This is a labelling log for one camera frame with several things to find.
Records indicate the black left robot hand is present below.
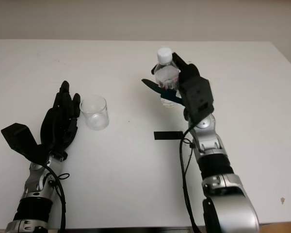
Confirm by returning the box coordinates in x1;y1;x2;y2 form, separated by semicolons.
40;81;81;161

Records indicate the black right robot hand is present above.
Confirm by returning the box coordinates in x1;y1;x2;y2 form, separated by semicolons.
141;52;201;121

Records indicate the clear plastic water bottle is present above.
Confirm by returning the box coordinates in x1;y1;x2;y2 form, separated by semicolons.
151;48;183;109

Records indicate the clear glass cup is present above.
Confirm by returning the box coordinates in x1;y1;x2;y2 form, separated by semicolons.
79;95;110;131

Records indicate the black tape strip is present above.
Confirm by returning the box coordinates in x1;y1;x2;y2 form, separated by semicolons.
153;131;184;141

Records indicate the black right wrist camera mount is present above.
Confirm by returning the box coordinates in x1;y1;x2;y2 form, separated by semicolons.
181;77;214;123

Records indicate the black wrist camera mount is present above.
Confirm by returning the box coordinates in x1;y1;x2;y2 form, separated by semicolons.
181;77;214;123
0;123;51;166

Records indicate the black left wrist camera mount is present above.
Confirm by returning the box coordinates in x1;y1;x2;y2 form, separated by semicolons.
0;123;51;166

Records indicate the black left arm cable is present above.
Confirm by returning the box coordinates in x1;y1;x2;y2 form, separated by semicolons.
45;164;70;231

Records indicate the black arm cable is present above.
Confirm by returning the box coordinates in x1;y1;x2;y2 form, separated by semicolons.
45;164;70;231
179;125;202;233

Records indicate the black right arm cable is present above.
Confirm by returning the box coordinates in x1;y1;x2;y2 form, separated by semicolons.
179;125;202;233

